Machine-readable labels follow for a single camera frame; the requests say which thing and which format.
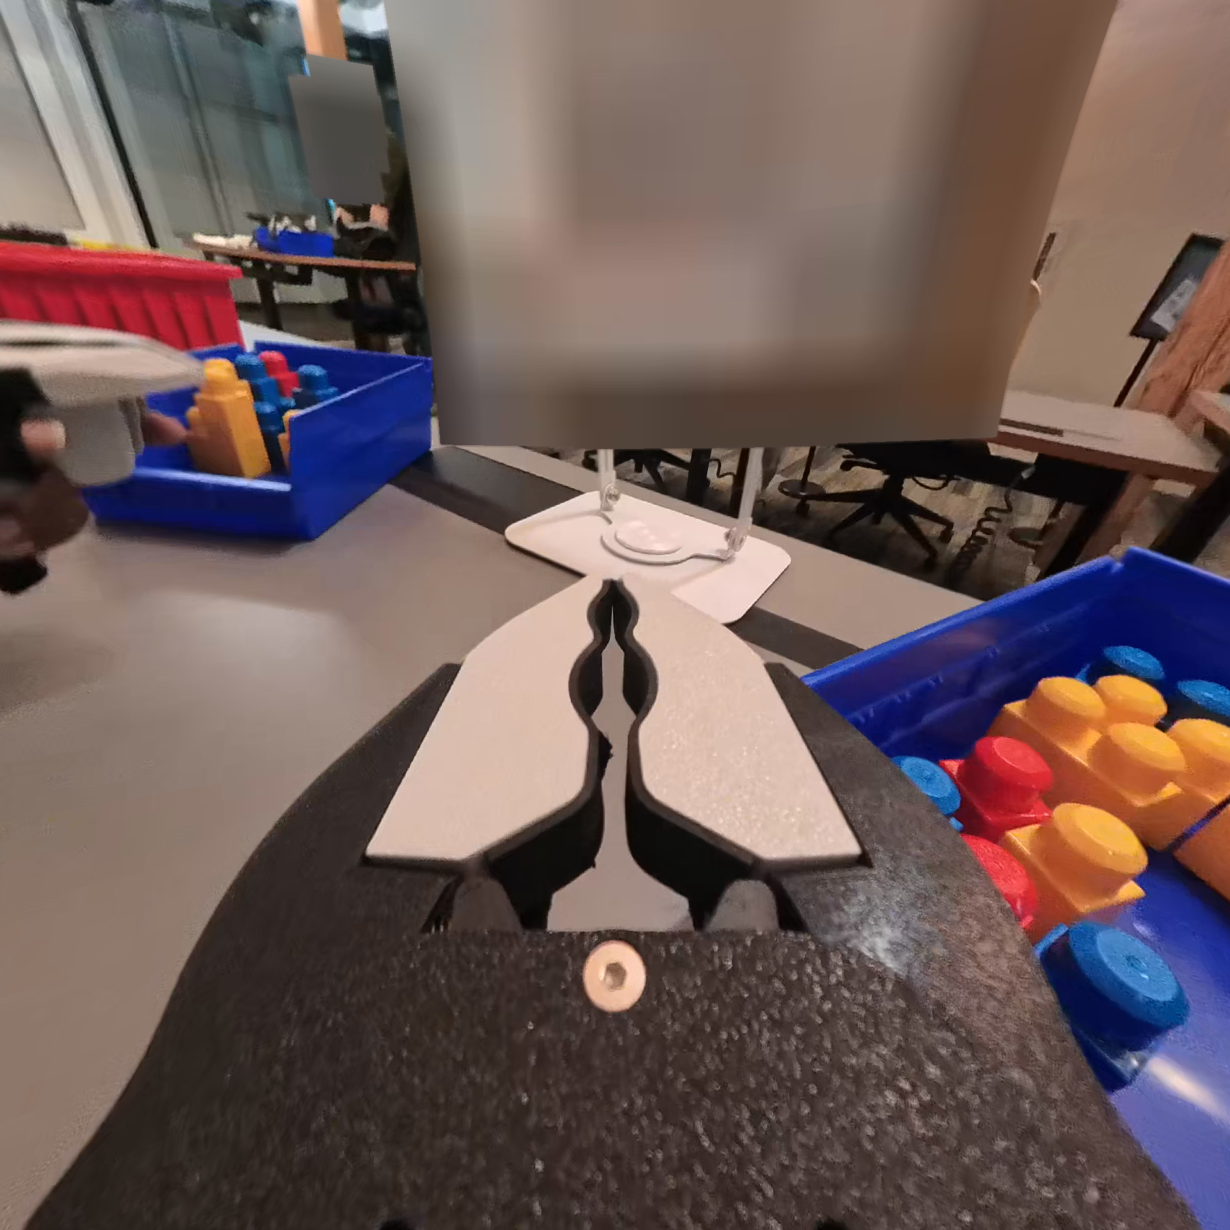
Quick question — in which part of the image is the red plastic bin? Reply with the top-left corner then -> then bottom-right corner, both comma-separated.
0,240 -> 243,351

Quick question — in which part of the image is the wooden slab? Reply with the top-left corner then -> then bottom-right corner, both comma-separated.
1124,278 -> 1230,452

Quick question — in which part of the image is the wooden desk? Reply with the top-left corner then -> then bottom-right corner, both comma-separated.
994,389 -> 1230,568

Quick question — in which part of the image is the pile of mixed toy blocks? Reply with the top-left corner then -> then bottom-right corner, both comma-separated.
891,645 -> 1230,1092
184,349 -> 339,478

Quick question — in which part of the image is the wooden table with black legs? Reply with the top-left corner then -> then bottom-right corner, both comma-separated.
187,229 -> 418,351

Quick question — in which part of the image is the blue plastic bin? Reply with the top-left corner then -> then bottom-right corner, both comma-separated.
802,547 -> 1230,1230
84,341 -> 433,541

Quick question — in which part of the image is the black coiled cable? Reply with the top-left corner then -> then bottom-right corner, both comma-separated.
945,494 -> 1008,578

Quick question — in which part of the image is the person's left hand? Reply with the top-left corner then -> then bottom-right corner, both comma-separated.
0,408 -> 190,565

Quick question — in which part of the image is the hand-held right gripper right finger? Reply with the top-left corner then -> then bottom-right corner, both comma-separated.
613,576 -> 865,931

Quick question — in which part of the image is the black office chair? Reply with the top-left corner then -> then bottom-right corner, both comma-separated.
825,446 -> 1033,568

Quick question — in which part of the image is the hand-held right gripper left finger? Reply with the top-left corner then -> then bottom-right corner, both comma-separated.
363,576 -> 616,931

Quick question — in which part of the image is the white instruction sign stand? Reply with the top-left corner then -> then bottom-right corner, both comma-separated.
506,446 -> 790,623

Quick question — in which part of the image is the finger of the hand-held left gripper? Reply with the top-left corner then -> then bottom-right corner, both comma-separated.
30,357 -> 209,405
0,322 -> 204,373

